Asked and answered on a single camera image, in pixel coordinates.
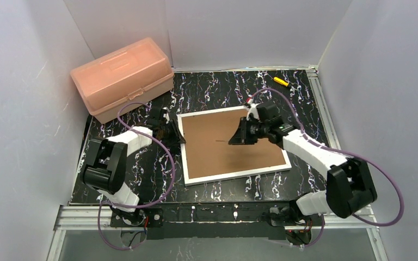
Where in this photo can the white picture frame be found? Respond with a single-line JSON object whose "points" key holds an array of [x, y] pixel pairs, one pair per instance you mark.
{"points": [[205, 160]]}

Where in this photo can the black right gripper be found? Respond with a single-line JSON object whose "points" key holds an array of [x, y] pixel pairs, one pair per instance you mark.
{"points": [[249, 130]]}

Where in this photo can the yellow screwdriver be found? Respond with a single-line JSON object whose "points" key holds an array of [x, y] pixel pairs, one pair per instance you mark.
{"points": [[281, 82]]}

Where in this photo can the pink plastic storage box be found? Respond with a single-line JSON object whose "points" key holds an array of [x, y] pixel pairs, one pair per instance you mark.
{"points": [[124, 79]]}

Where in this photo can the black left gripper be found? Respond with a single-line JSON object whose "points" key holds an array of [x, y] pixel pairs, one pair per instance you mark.
{"points": [[166, 130]]}

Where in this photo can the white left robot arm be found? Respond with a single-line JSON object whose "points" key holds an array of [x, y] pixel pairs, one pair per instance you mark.
{"points": [[105, 163]]}

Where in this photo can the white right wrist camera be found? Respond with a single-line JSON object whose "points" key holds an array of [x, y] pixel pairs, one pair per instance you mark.
{"points": [[252, 113]]}

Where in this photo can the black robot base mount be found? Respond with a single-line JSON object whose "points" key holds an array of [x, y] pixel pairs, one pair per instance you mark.
{"points": [[262, 219]]}

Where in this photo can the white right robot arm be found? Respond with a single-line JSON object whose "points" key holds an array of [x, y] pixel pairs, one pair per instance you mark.
{"points": [[349, 186]]}

